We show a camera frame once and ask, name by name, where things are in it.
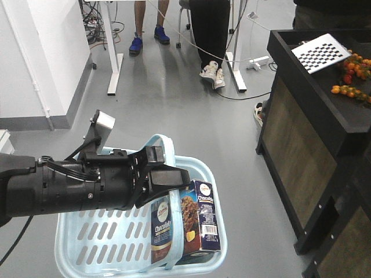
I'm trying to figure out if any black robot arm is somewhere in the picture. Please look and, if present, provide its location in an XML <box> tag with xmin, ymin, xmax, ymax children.
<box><xmin>1</xmin><ymin>146</ymin><xmax>191</xmax><ymax>225</ymax></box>

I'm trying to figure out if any seated person white shirt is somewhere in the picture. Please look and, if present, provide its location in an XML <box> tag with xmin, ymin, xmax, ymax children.
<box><xmin>190</xmin><ymin>0</ymin><xmax>230</xmax><ymax>90</ymax></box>

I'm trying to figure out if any light blue plastic basket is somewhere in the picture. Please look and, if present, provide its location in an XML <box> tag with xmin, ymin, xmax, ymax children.
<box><xmin>54</xmin><ymin>134</ymin><xmax>228</xmax><ymax>277</ymax></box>

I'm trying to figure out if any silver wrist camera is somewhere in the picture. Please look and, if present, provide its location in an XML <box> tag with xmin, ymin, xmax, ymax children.
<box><xmin>90</xmin><ymin>109</ymin><xmax>115</xmax><ymax>153</ymax></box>

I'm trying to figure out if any blue Danisa cookie box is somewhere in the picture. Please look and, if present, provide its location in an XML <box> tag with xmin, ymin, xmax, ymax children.
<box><xmin>151</xmin><ymin>180</ymin><xmax>220</xmax><ymax>264</ymax></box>

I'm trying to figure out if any person in orange shirt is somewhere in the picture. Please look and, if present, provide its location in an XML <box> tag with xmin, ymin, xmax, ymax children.
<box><xmin>128</xmin><ymin>0</ymin><xmax>171</xmax><ymax>55</ymax></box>

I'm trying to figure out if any checkerboard calibration plate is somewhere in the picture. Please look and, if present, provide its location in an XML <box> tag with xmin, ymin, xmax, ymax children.
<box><xmin>292</xmin><ymin>34</ymin><xmax>351</xmax><ymax>74</ymax></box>

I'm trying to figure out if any white desk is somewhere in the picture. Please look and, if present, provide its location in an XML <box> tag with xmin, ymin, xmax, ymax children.
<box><xmin>83</xmin><ymin>0</ymin><xmax>248</xmax><ymax>96</ymax></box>

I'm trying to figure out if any black wooden produce stand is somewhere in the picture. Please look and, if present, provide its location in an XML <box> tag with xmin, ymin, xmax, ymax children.
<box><xmin>256</xmin><ymin>30</ymin><xmax>370</xmax><ymax>254</ymax></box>

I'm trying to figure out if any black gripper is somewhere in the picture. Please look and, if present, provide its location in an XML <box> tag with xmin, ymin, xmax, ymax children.
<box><xmin>78</xmin><ymin>145</ymin><xmax>191</xmax><ymax>210</ymax></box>

